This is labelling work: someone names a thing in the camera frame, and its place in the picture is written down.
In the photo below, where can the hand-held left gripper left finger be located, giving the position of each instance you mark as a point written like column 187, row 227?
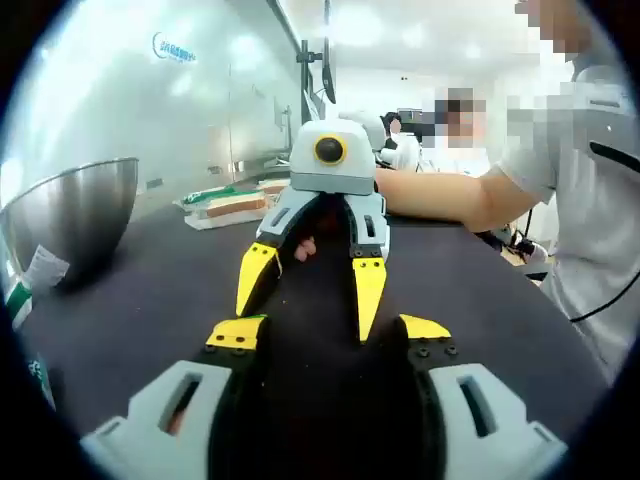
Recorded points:
column 150, row 420

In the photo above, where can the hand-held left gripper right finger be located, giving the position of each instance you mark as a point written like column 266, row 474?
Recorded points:
column 495, row 425

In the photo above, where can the packaged sliced bread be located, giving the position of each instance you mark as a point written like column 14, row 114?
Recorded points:
column 230, row 207
column 274, row 187

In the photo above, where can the green and white package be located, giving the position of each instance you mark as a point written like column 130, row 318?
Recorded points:
column 19, row 302

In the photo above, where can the black monitor stand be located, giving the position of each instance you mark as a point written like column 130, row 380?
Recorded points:
column 305, row 80

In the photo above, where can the person's right hand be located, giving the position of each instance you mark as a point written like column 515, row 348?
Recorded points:
column 305, row 248

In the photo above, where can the stainless steel bowl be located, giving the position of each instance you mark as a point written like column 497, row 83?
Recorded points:
column 75, row 215

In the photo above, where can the black table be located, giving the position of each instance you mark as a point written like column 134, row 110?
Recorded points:
column 150, row 310

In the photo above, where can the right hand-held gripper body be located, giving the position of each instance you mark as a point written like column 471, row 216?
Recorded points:
column 310, row 170

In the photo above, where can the black monitor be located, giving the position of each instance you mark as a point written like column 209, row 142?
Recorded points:
column 328, row 60

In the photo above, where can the small packet at left edge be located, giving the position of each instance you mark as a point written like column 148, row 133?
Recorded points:
column 45, row 267

